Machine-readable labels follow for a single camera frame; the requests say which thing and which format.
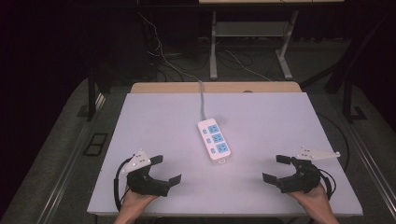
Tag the grey metal desk frame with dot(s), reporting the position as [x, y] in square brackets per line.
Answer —
[249, 29]

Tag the person's left hand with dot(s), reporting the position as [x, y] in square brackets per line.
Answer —
[135, 202]

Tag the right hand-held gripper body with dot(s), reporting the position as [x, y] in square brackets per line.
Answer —
[305, 179]

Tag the wooden table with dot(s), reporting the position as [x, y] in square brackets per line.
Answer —
[186, 87]

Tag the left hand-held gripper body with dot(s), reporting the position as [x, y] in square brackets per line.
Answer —
[146, 183]

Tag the black metal stand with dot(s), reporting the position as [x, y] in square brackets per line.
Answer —
[91, 96]
[348, 93]

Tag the person's right hand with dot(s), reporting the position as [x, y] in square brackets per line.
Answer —
[311, 200]

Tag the white power strip blue sockets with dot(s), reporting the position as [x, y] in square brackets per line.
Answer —
[214, 141]

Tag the black floor frame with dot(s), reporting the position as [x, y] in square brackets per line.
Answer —
[96, 143]

